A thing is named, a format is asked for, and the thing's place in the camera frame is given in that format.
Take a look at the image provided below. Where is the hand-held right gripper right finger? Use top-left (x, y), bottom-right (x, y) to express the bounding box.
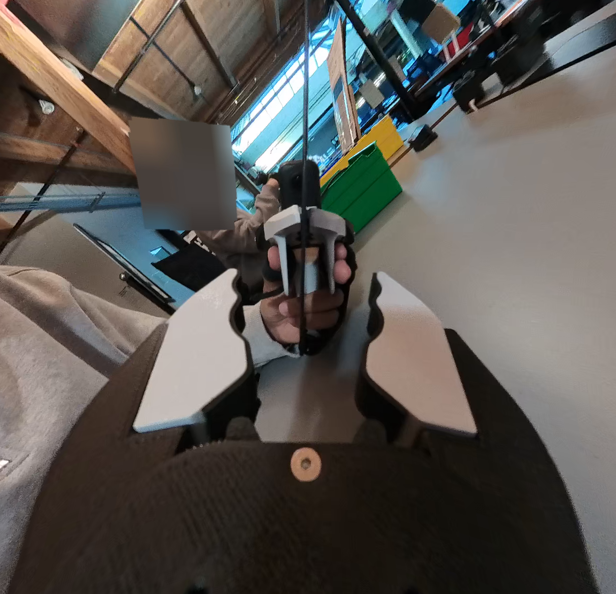
top-left (355, 272), bottom-right (478, 446)

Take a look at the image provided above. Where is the background monitor with cardboard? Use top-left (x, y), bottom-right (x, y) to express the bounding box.
top-left (414, 0), bottom-right (461, 44)

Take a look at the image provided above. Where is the black charger dock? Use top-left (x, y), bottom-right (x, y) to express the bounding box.
top-left (496, 50), bottom-right (545, 86)

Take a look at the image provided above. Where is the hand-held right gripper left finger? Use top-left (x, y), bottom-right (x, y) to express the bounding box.
top-left (131, 269), bottom-right (262, 445)

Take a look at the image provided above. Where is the yellow plastic bin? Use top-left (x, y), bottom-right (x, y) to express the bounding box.
top-left (320, 114), bottom-right (405, 186)

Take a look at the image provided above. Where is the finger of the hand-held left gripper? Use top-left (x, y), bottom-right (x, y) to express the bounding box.
top-left (308, 208), bottom-right (347, 295)
top-left (263, 207), bottom-right (309, 297)

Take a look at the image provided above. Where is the dark item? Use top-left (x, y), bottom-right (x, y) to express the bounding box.
top-left (300, 0), bottom-right (312, 355)

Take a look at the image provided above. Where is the cardboard sheet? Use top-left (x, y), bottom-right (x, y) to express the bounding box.
top-left (327, 19), bottom-right (362, 152)

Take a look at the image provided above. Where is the black office chair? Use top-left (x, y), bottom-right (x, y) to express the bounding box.
top-left (151, 243), bottom-right (227, 292)

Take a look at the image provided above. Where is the black metal pole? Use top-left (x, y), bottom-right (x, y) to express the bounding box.
top-left (327, 0), bottom-right (419, 118)

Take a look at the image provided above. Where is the person's left forearm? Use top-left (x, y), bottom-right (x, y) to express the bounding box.
top-left (241, 310), bottom-right (290, 369)

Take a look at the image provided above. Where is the person's grey hoodie torso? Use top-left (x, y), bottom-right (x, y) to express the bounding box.
top-left (0, 264), bottom-right (169, 561)

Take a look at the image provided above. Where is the person's left hand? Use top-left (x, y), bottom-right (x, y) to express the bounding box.
top-left (259, 242), bottom-right (352, 349)

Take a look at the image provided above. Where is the green plastic bin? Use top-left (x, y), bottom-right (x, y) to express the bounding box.
top-left (320, 142), bottom-right (402, 234)

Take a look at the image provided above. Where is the small black box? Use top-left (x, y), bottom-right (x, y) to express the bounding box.
top-left (409, 125), bottom-right (439, 152)

